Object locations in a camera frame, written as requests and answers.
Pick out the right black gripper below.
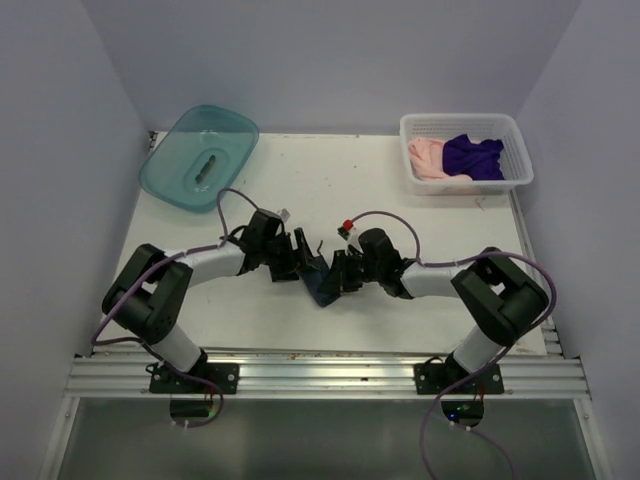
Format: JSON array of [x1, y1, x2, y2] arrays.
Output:
[[318, 249, 382, 293]]

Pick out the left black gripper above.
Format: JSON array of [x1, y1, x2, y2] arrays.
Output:
[[260, 227, 320, 282]]

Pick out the dark navy blue towel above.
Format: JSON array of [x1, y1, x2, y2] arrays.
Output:
[[300, 242, 339, 308]]

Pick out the purple towel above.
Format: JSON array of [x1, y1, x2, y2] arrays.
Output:
[[442, 134, 505, 181]]

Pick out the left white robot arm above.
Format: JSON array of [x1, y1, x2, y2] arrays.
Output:
[[102, 209, 328, 393]]

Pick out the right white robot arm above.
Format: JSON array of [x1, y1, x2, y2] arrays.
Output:
[[310, 228, 551, 393]]

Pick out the teal plastic tub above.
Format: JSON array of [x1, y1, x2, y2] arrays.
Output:
[[139, 105, 259, 213]]

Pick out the pink towel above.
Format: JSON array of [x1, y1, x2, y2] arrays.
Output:
[[408, 137, 472, 182]]

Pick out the white plastic basket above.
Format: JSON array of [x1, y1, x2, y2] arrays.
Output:
[[399, 113, 534, 196]]

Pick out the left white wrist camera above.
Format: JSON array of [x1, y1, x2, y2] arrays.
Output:
[[278, 209, 290, 223]]

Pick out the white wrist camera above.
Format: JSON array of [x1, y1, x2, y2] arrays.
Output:
[[337, 219, 362, 251], [278, 209, 290, 223]]

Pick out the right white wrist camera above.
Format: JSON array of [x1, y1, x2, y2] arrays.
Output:
[[337, 219, 362, 251]]

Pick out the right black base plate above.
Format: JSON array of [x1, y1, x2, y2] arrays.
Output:
[[413, 355, 505, 395]]

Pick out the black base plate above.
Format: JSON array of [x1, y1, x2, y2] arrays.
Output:
[[145, 362, 240, 395], [413, 355, 505, 395]]

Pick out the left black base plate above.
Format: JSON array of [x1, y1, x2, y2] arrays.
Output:
[[145, 362, 240, 395]]

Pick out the aluminium mounting rail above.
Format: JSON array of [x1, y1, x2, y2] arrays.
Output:
[[64, 347, 590, 400]]

